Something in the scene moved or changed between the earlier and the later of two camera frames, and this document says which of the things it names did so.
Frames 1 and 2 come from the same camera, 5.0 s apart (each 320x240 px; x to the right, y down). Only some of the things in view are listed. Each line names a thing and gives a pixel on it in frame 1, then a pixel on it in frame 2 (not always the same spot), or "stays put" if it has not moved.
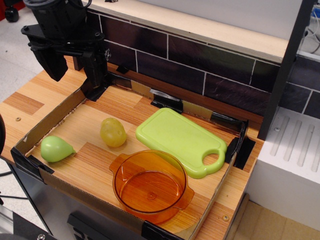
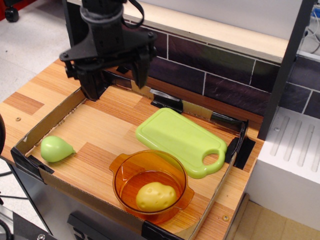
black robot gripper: x=62 y=30 -> x=107 y=44
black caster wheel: x=11 y=14 stays put
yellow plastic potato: x=113 y=132 -> x=154 y=196
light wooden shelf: x=193 y=26 stays put
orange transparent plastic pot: x=151 y=186 stays put
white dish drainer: x=286 y=175 stays put
